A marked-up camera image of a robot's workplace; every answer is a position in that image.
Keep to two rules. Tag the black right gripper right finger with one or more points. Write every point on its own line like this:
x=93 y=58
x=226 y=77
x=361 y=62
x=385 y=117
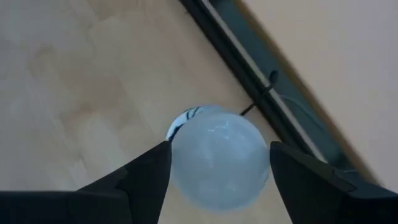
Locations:
x=314 y=193

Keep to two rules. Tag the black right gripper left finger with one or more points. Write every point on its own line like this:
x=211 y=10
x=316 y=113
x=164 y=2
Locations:
x=136 y=186

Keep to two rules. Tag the chrome lamp socket base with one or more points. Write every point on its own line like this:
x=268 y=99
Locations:
x=183 y=119

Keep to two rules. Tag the white frosted lightbulb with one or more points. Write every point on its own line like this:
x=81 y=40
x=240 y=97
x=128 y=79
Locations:
x=219 y=161

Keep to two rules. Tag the black table edge rail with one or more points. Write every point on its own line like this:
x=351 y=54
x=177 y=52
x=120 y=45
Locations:
x=248 y=68

